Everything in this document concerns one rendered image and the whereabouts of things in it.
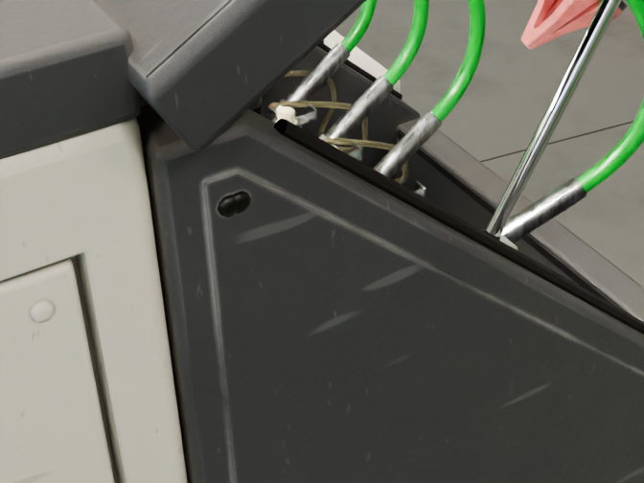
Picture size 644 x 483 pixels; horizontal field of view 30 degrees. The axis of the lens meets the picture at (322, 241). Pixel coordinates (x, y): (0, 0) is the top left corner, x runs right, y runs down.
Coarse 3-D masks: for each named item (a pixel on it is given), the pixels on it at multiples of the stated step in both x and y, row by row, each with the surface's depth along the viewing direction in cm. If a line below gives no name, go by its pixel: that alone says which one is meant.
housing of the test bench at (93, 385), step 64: (0, 0) 42; (64, 0) 42; (0, 64) 38; (64, 64) 39; (0, 128) 39; (64, 128) 40; (128, 128) 42; (0, 192) 40; (64, 192) 42; (128, 192) 43; (0, 256) 42; (64, 256) 43; (128, 256) 44; (0, 320) 43; (64, 320) 45; (128, 320) 46; (0, 384) 45; (64, 384) 46; (128, 384) 48; (0, 448) 46; (64, 448) 48; (128, 448) 50
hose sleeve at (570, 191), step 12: (576, 180) 92; (552, 192) 92; (564, 192) 92; (576, 192) 91; (540, 204) 92; (552, 204) 92; (564, 204) 92; (516, 216) 93; (528, 216) 93; (540, 216) 92; (552, 216) 92; (504, 228) 93; (516, 228) 93; (528, 228) 93; (516, 240) 93
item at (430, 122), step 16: (480, 0) 104; (480, 16) 106; (480, 32) 106; (480, 48) 107; (464, 64) 108; (464, 80) 109; (448, 96) 109; (432, 112) 110; (448, 112) 110; (416, 128) 109; (432, 128) 109; (400, 144) 109; (416, 144) 109; (384, 160) 109; (400, 160) 109
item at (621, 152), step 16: (640, 0) 82; (640, 16) 83; (640, 112) 89; (640, 128) 89; (624, 144) 90; (640, 144) 90; (608, 160) 91; (624, 160) 90; (592, 176) 91; (608, 176) 91
